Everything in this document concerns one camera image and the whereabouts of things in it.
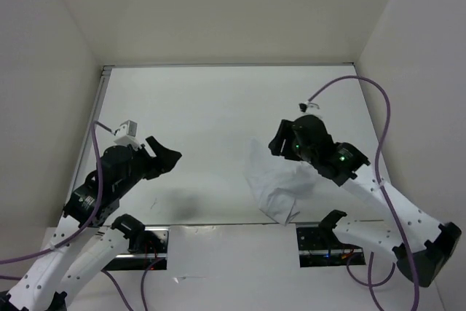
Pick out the white skirt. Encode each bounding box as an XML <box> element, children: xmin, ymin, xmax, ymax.
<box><xmin>244</xmin><ymin>138</ymin><xmax>318</xmax><ymax>226</ymax></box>

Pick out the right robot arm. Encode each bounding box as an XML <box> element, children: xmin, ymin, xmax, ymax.
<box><xmin>269</xmin><ymin>114</ymin><xmax>462</xmax><ymax>288</ymax></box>

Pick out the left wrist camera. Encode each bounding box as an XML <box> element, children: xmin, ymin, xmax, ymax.
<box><xmin>114</xmin><ymin>120</ymin><xmax>141</xmax><ymax>150</ymax></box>

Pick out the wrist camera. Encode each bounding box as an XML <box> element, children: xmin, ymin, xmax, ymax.
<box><xmin>114</xmin><ymin>120</ymin><xmax>141</xmax><ymax>150</ymax></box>
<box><xmin>299</xmin><ymin>101</ymin><xmax>320</xmax><ymax>113</ymax></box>

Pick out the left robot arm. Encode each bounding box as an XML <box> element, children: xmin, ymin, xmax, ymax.
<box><xmin>1</xmin><ymin>136</ymin><xmax>181</xmax><ymax>310</ymax></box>

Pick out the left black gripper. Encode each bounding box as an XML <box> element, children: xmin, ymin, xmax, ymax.
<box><xmin>116</xmin><ymin>135</ymin><xmax>182</xmax><ymax>195</ymax></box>

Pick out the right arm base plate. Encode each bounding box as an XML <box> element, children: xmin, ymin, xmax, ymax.
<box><xmin>296</xmin><ymin>223</ymin><xmax>366</xmax><ymax>267</ymax></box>

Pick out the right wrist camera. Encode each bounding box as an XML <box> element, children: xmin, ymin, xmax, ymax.
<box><xmin>299</xmin><ymin>101</ymin><xmax>320</xmax><ymax>113</ymax></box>

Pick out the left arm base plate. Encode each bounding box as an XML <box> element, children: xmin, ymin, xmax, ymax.
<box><xmin>104</xmin><ymin>226</ymin><xmax>169</xmax><ymax>272</ymax></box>

